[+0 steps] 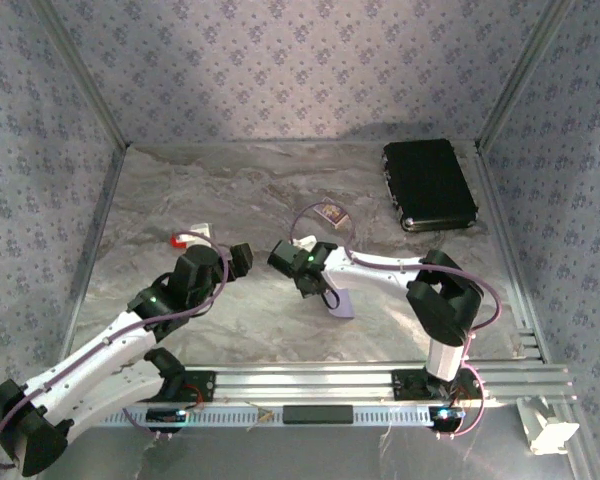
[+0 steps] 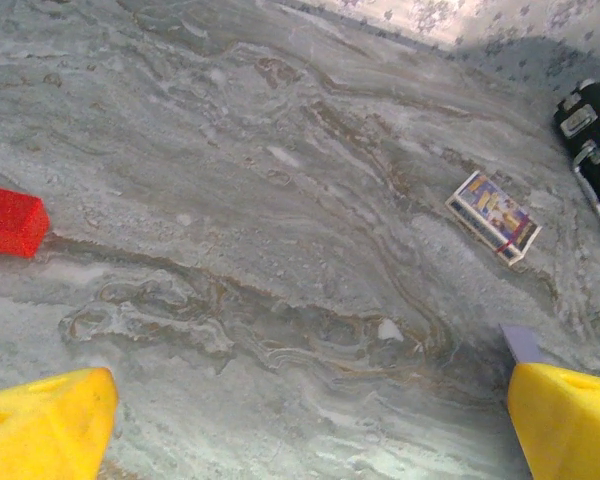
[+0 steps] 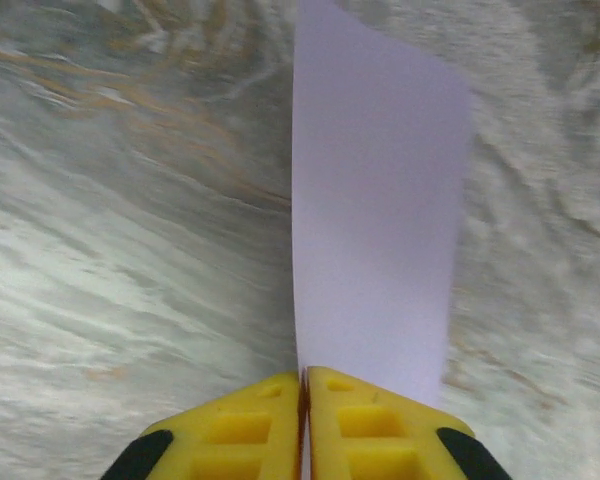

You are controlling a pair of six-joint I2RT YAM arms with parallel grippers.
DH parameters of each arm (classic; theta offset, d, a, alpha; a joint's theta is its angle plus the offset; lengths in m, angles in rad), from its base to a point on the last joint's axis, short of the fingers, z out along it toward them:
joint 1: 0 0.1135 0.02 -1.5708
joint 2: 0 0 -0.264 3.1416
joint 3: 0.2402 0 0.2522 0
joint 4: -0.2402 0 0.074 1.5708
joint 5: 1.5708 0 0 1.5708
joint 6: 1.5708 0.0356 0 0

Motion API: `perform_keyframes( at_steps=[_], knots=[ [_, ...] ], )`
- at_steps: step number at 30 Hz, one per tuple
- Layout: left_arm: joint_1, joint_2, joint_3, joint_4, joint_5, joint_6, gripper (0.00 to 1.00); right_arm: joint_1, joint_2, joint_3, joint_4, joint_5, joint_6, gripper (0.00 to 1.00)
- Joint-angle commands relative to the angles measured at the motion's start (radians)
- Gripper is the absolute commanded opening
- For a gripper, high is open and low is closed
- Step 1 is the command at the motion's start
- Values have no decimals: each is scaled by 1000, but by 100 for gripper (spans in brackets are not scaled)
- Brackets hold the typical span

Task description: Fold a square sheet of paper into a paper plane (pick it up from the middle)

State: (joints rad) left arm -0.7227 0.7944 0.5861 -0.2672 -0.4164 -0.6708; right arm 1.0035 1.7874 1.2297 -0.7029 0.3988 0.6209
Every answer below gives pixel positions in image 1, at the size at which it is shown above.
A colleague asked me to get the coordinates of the lilac paper sheet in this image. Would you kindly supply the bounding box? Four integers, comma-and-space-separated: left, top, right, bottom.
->
328, 286, 357, 321

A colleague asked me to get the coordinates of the small purple card box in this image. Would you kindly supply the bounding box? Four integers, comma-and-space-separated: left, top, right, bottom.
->
315, 196, 352, 230

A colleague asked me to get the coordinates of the small controller board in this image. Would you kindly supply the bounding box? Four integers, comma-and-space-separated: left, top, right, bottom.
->
428, 405, 466, 432
146, 407, 189, 434

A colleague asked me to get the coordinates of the black hard case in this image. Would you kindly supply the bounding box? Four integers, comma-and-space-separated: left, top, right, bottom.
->
382, 138, 481, 234

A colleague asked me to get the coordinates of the black rectangular bar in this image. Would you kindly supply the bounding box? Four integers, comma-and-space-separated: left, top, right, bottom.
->
282, 405, 355, 425

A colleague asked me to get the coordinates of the aluminium table side rail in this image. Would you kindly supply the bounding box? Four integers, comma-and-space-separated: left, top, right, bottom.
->
59, 144, 130, 366
474, 142, 552, 364

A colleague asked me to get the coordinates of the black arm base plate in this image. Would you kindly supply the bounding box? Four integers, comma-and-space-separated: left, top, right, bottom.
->
392, 368, 484, 401
149, 370, 217, 404

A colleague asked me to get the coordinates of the thin red power wire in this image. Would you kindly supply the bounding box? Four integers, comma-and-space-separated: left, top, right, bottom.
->
449, 382, 481, 406
177, 383, 205, 409

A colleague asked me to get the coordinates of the aluminium mounting rail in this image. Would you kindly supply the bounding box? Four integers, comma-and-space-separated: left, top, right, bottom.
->
33, 363, 580, 407

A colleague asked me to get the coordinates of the grey slotted cable duct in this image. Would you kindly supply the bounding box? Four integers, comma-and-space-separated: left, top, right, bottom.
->
94, 405, 434, 428

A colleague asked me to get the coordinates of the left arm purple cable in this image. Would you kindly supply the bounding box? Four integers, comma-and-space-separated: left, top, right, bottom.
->
0, 230, 230, 471

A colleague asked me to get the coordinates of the tan string piece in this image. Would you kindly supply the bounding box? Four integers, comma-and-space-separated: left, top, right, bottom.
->
247, 399, 277, 432

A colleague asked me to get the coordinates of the aluminium frame post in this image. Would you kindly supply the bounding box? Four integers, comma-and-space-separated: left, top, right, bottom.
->
477, 0, 576, 151
29, 0, 131, 151

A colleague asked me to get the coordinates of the white plastic bracket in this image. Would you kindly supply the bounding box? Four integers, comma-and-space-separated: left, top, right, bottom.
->
515, 396, 581, 456

